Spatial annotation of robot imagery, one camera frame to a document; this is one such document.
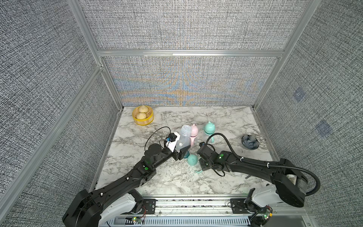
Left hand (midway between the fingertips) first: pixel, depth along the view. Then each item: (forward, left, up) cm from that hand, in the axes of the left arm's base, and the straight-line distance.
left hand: (187, 140), depth 72 cm
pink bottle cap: (+11, -6, -8) cm, 15 cm away
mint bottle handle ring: (+2, -14, -1) cm, 14 cm away
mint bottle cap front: (+12, -15, -7) cm, 20 cm away
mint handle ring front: (-9, -7, -22) cm, 25 cm away
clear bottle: (-2, +1, +6) cm, 6 cm away
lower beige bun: (+33, +31, -18) cm, 49 cm away
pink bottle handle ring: (+8, -4, -13) cm, 16 cm away
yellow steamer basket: (+31, +27, -21) cm, 45 cm away
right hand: (-2, -10, -18) cm, 21 cm away
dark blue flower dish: (+10, -45, -22) cm, 51 cm away
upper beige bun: (+39, +30, -17) cm, 52 cm away
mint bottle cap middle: (-3, -4, -19) cm, 19 cm away
